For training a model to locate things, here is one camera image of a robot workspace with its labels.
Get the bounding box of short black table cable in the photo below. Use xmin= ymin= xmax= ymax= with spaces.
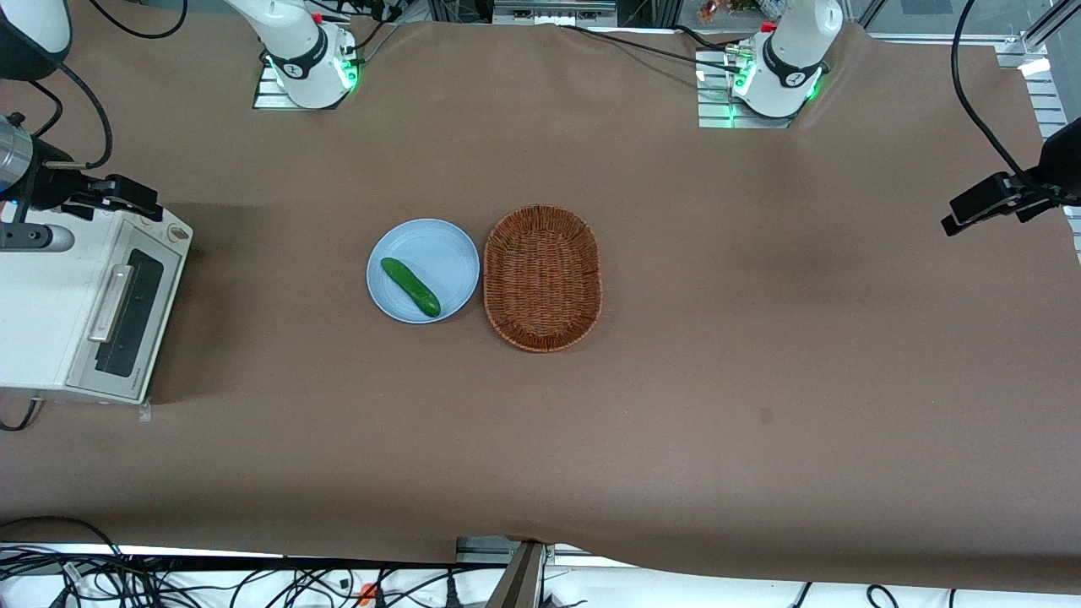
xmin=672 ymin=24 xmax=756 ymax=53

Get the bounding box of light blue plate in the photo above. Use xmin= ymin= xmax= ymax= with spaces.
xmin=366 ymin=218 xmax=481 ymax=325

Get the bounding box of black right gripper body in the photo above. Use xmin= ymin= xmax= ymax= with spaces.
xmin=17 ymin=140 xmax=116 ymax=213

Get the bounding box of green cucumber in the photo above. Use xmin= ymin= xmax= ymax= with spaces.
xmin=380 ymin=257 xmax=443 ymax=319

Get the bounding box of aluminium profile bar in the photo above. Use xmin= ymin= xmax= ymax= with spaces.
xmin=492 ymin=0 xmax=619 ymax=27

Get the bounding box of black floor cable arc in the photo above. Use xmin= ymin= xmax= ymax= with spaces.
xmin=0 ymin=515 xmax=129 ymax=560

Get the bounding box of oven door with metal handle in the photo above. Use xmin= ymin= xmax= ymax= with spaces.
xmin=66 ymin=242 xmax=188 ymax=403

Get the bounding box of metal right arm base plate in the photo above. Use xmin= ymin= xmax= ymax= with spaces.
xmin=252 ymin=61 xmax=361 ymax=111

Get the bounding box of black hanging cable loop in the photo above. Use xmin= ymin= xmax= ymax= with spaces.
xmin=86 ymin=0 xmax=189 ymax=41

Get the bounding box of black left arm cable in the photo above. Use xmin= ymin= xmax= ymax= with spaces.
xmin=951 ymin=0 xmax=1050 ymax=192

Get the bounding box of brown table cloth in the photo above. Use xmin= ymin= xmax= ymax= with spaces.
xmin=0 ymin=17 xmax=1081 ymax=594

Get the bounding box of white toaster oven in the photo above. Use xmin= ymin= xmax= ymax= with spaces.
xmin=0 ymin=203 xmax=194 ymax=405

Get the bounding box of aluminium camera post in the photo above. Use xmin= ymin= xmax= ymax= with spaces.
xmin=485 ymin=540 xmax=549 ymax=608

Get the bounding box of brown wicker basket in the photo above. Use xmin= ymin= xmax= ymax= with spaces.
xmin=482 ymin=204 xmax=604 ymax=354

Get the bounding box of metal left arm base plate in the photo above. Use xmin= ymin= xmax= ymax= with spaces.
xmin=696 ymin=49 xmax=800 ymax=130

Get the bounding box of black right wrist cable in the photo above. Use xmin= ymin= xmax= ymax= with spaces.
xmin=37 ymin=61 xmax=116 ymax=171

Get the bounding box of long black table cable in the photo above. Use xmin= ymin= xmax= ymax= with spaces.
xmin=556 ymin=24 xmax=747 ymax=72

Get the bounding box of black oven power cable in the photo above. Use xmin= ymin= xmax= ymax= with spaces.
xmin=0 ymin=398 xmax=41 ymax=433

